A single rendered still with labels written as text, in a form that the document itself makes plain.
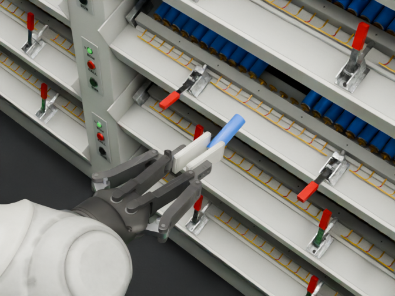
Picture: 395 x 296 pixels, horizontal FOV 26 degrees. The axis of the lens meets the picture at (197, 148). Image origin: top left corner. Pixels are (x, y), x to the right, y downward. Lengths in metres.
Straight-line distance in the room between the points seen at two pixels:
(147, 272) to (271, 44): 0.75
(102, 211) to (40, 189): 0.93
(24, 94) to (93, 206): 0.92
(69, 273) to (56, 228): 0.05
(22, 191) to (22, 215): 1.14
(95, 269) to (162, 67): 0.68
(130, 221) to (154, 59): 0.44
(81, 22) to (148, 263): 0.56
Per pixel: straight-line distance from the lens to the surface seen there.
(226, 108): 1.33
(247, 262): 1.61
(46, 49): 1.72
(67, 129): 1.83
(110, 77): 1.51
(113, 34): 1.44
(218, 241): 1.63
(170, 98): 1.32
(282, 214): 1.44
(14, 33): 1.78
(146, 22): 1.42
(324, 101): 1.28
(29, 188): 1.94
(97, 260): 0.77
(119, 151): 1.65
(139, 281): 1.77
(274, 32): 1.17
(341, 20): 1.14
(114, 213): 1.02
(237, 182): 1.47
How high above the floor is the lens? 1.50
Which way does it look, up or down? 49 degrees down
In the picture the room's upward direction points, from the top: straight up
